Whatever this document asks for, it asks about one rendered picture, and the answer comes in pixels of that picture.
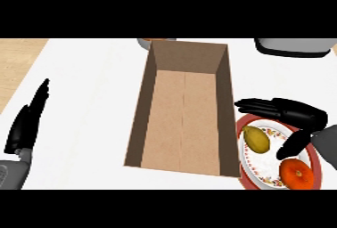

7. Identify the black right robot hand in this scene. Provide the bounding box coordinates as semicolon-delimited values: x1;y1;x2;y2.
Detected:
234;97;330;161

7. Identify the red rimmed floral plate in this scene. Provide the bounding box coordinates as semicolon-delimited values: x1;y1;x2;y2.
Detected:
235;113;324;191

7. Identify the orange fruit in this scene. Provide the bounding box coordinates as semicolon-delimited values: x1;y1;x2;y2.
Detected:
280;158;317;191

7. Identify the grey and black appliance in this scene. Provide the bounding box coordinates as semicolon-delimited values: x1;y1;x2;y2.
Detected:
253;38;333;59

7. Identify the yellow lemon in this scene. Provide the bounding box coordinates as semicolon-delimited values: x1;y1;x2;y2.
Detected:
243;126;271;154

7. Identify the grey bowl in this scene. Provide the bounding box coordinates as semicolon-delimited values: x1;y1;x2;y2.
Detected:
136;38;178;52

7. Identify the brown cardboard box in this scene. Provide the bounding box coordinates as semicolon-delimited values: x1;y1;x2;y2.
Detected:
123;39;243;178

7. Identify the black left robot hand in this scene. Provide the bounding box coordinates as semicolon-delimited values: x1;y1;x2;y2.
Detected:
3;77;52;156

